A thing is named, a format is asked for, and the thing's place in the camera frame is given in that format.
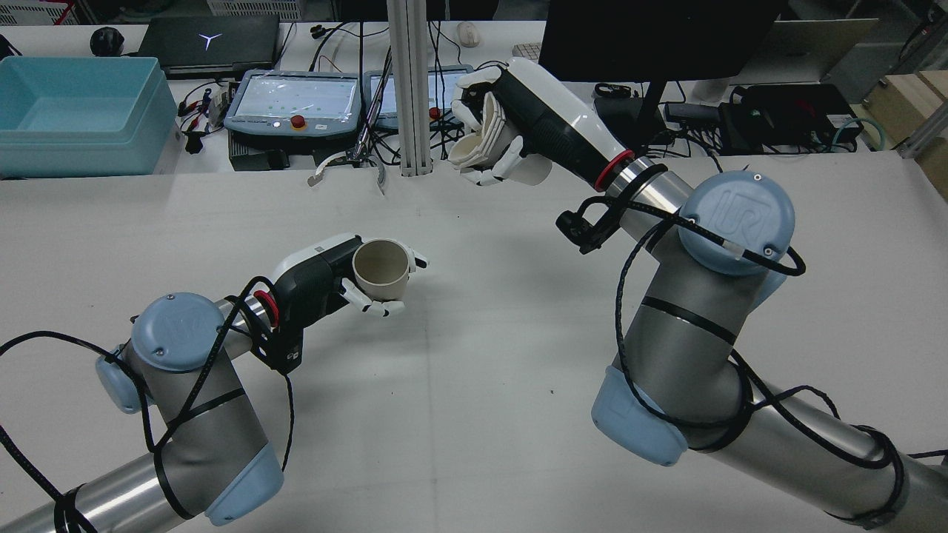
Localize white paper cup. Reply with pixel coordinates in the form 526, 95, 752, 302
448, 93, 554, 187

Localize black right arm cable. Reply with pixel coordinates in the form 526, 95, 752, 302
615, 167, 948, 530

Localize light blue plastic bin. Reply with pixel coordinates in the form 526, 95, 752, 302
0, 56, 178, 178

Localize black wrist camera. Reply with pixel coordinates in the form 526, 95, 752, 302
252, 326, 304, 375
555, 194, 630, 255

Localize black flat electronics box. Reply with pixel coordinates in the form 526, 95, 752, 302
722, 83, 864, 155

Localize red black clip leads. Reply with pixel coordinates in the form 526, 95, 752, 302
178, 87, 223, 138

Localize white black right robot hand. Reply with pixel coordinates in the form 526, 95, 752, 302
448, 58, 638, 192

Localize white table cover sheet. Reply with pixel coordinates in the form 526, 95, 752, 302
0, 152, 948, 533

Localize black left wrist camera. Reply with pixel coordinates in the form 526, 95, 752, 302
252, 326, 304, 375

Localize brown cardboard box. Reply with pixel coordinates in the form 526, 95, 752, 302
863, 70, 948, 201

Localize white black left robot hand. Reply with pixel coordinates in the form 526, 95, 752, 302
261, 232, 430, 330

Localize aluminium frame rail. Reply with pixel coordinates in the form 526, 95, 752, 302
898, 111, 948, 158

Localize aluminium profile post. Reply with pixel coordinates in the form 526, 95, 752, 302
386, 0, 433, 177

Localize teal cable loop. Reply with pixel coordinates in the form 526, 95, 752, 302
833, 117, 887, 151

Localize black monitor with stand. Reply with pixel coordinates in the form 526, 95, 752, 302
538, 0, 786, 158

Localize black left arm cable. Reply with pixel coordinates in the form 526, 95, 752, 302
0, 275, 297, 533

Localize beige paper cup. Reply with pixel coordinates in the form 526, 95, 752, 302
351, 238, 413, 302

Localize white plastic crate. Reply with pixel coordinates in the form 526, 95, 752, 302
207, 0, 304, 19

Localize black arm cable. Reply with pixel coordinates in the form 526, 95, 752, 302
615, 167, 948, 530
0, 275, 297, 533

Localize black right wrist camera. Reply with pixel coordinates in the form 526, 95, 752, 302
555, 194, 630, 255

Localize black laptop with white logo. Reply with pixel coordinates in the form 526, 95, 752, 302
138, 15, 281, 79

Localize silver laptop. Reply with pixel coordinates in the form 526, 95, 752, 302
730, 19, 880, 84

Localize grey usb hub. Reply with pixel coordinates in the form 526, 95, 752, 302
664, 102, 721, 125

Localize grey teach pendant red button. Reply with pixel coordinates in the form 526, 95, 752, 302
224, 70, 364, 139
363, 65, 478, 132

